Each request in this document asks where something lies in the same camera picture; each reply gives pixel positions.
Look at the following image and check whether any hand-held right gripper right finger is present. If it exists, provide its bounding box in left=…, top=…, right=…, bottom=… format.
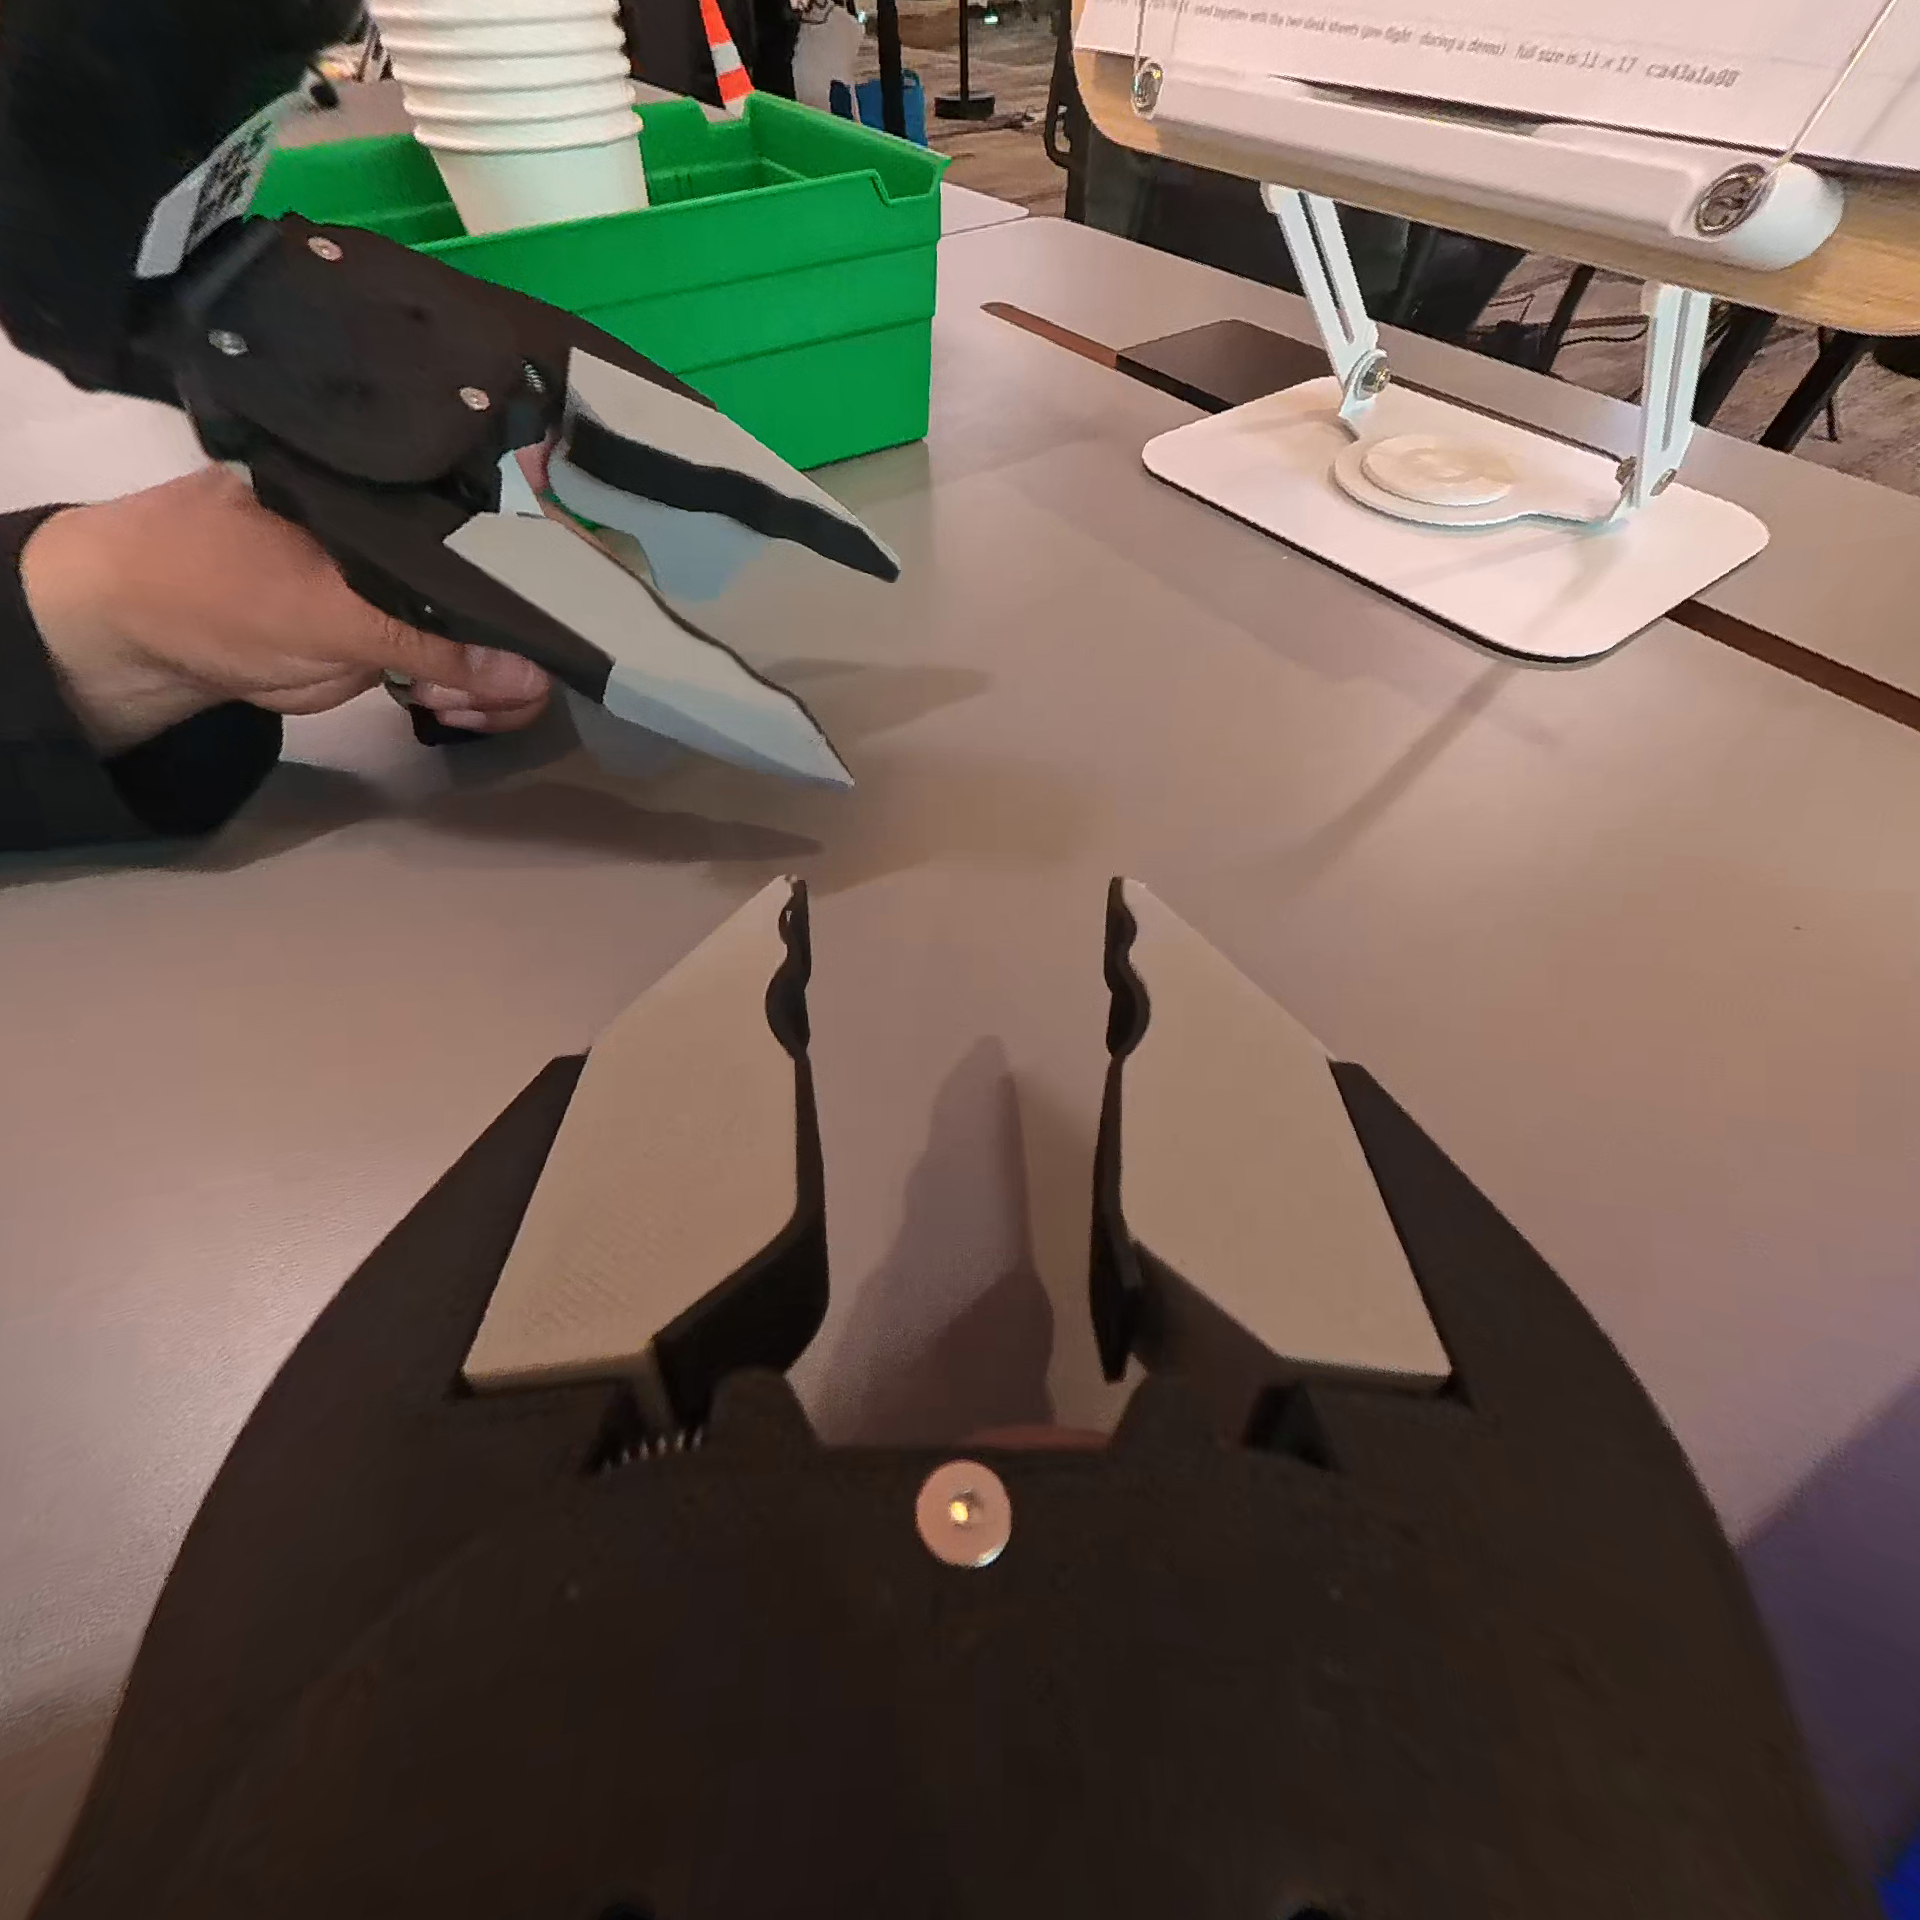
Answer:
left=1089, top=877, right=1457, bottom=1390

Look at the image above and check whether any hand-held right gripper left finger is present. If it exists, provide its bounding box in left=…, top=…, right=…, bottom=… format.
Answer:
left=459, top=873, right=834, bottom=1421

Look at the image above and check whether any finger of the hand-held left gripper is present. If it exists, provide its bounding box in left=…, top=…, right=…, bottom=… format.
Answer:
left=540, top=345, right=906, bottom=599
left=446, top=507, right=860, bottom=794

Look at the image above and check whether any green plastic bin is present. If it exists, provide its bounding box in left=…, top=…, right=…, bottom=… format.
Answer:
left=248, top=89, right=952, bottom=474

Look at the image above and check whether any stack of white paper cups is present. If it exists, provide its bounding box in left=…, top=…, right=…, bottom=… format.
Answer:
left=368, top=0, right=652, bottom=239

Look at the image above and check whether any person's left forearm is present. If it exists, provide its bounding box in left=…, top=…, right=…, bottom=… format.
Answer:
left=0, top=507, right=289, bottom=855

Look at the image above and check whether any person's left hand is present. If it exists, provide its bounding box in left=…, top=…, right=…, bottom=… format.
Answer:
left=18, top=463, right=558, bottom=754

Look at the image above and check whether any white board stand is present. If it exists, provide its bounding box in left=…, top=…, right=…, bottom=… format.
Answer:
left=1142, top=180, right=1771, bottom=666

